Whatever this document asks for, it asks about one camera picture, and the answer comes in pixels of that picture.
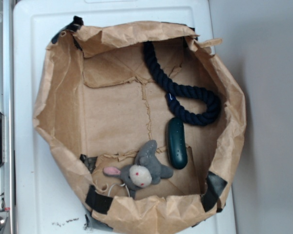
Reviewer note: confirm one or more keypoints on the aluminium frame rail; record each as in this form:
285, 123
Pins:
7, 170

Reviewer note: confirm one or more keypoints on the brown paper bag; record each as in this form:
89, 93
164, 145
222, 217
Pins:
98, 105

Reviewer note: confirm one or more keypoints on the gray plush donkey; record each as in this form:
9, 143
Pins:
146, 170

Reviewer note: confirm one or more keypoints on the dark blue rope toy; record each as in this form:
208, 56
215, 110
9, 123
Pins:
173, 90

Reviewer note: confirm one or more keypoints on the dark green oval case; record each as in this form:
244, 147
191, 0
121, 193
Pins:
176, 145

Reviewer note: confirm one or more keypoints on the white plastic bin lid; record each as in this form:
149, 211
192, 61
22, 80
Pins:
45, 204

